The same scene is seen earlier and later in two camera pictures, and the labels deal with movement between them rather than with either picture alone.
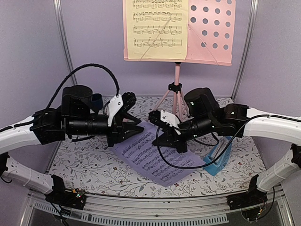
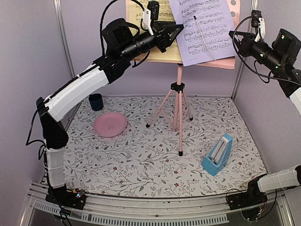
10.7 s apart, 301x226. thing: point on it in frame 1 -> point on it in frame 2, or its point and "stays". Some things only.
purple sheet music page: [189, 158] -> [205, 36]
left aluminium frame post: [58, 5] stays
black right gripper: [170, 139] -> [245, 46]
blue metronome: [214, 167] stays
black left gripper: [119, 128] -> [163, 33]
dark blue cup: [97, 102] stays
